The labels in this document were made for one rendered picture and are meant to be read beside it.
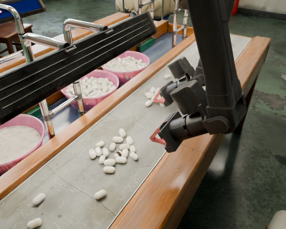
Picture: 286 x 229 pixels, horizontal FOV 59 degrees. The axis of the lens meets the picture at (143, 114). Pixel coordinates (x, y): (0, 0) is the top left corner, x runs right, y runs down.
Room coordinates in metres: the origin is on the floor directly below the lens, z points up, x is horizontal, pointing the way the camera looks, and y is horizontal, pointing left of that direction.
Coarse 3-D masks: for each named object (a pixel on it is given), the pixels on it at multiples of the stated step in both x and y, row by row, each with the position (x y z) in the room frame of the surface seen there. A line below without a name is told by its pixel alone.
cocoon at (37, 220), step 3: (36, 219) 0.35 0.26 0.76; (39, 219) 0.35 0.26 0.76; (30, 222) 0.34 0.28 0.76; (33, 222) 0.34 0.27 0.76; (36, 222) 0.35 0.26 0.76; (39, 222) 0.35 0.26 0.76; (27, 225) 0.34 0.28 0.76; (30, 225) 0.34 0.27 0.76; (33, 225) 0.34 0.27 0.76; (36, 225) 0.34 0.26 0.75; (39, 225) 0.34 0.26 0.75; (30, 228) 0.33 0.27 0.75; (33, 228) 0.34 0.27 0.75
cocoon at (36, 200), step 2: (40, 194) 0.42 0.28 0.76; (42, 194) 0.43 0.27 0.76; (44, 194) 0.43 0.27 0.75; (36, 196) 0.42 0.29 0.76; (38, 196) 0.42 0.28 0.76; (40, 196) 0.42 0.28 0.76; (42, 196) 0.42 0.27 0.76; (44, 196) 0.42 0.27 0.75; (34, 198) 0.41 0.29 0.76; (36, 198) 0.41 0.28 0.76; (38, 198) 0.41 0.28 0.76; (40, 198) 0.42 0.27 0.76; (42, 198) 0.42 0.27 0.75; (44, 198) 0.42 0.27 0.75; (34, 200) 0.41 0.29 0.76; (36, 200) 0.41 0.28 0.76; (38, 200) 0.41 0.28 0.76; (40, 200) 0.41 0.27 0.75; (42, 200) 0.41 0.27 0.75; (34, 202) 0.40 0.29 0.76; (36, 202) 0.40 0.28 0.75; (38, 202) 0.41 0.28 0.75; (40, 202) 0.41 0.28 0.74; (36, 204) 0.40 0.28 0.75
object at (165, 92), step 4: (172, 80) 0.91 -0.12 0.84; (168, 84) 0.88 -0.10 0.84; (172, 84) 0.85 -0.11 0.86; (176, 84) 0.83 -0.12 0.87; (164, 88) 0.85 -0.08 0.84; (168, 88) 0.84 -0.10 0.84; (172, 88) 0.83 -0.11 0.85; (160, 92) 0.83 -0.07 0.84; (164, 92) 0.83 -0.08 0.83; (168, 92) 0.83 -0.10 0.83; (164, 96) 0.82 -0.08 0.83; (168, 96) 0.83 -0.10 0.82; (168, 100) 0.81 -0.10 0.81; (172, 100) 0.83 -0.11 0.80; (168, 104) 0.81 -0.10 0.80
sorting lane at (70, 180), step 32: (192, 64) 1.28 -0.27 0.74; (128, 96) 0.95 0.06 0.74; (96, 128) 0.73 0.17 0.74; (128, 128) 0.73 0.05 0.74; (64, 160) 0.57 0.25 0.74; (96, 160) 0.57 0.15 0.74; (128, 160) 0.57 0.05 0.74; (32, 192) 0.45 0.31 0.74; (64, 192) 0.45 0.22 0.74; (96, 192) 0.45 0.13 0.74; (128, 192) 0.45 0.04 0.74; (0, 224) 0.35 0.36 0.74; (64, 224) 0.35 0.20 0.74; (96, 224) 0.35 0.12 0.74
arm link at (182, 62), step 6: (180, 60) 0.84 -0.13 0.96; (186, 60) 0.85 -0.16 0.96; (168, 66) 0.85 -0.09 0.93; (174, 66) 0.83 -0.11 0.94; (180, 66) 0.83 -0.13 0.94; (186, 66) 0.82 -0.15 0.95; (192, 66) 0.85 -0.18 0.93; (174, 72) 0.83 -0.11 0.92; (180, 72) 0.82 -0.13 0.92; (186, 72) 0.82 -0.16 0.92; (192, 72) 0.82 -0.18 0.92; (192, 78) 0.78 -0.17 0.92; (198, 78) 0.77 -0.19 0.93
